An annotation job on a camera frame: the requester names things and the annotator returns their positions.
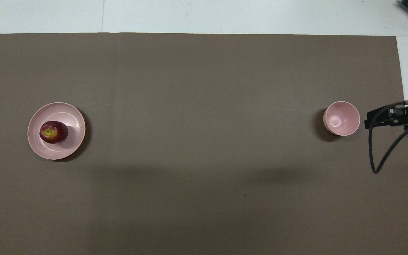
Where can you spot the red apple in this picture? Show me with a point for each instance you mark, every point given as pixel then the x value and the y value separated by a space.
pixel 57 136

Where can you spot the pink bowl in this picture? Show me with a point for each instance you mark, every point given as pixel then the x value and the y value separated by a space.
pixel 344 118

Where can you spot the pink plate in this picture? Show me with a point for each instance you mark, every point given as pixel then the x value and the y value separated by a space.
pixel 71 115

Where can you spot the brown table mat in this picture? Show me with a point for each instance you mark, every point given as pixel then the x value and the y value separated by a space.
pixel 204 106

